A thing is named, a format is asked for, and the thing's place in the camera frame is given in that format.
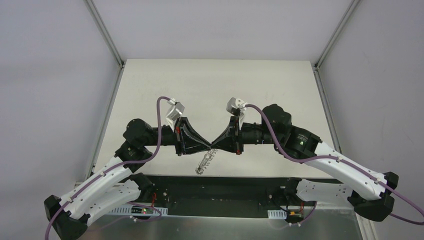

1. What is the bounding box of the white slotted cable duct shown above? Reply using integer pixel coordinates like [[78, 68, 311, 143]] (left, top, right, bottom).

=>
[[107, 204, 168, 217], [267, 209, 287, 220]]

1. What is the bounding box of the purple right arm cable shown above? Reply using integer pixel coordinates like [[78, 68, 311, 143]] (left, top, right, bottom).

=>
[[244, 103, 424, 226]]

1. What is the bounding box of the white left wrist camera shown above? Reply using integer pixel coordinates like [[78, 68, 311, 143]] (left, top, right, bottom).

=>
[[165, 98, 185, 130]]

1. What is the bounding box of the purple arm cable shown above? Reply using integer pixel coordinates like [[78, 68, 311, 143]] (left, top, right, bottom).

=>
[[44, 96, 173, 240], [244, 103, 424, 226]]

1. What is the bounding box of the white slotted cable duct left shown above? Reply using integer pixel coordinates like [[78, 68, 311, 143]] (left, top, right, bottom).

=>
[[107, 204, 168, 217]]

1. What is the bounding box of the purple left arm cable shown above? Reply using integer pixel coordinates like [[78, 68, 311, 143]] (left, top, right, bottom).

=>
[[44, 96, 173, 240]]

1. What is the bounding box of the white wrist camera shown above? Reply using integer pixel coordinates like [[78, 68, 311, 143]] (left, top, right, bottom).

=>
[[226, 97, 248, 125], [165, 98, 185, 130]]

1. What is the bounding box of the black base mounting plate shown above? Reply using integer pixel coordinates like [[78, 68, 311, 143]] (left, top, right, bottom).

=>
[[86, 174, 352, 220]]

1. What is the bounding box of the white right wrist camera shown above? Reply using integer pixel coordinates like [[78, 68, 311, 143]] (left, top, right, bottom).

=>
[[226, 97, 248, 125]]

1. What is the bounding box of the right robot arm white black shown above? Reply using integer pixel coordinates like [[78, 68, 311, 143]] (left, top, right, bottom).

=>
[[211, 104, 399, 222]]

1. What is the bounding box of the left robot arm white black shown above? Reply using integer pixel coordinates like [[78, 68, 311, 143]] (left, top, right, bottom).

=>
[[44, 117, 211, 240]]

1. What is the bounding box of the white slotted cable duct right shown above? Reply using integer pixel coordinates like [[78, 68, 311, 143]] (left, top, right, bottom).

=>
[[267, 209, 287, 220]]

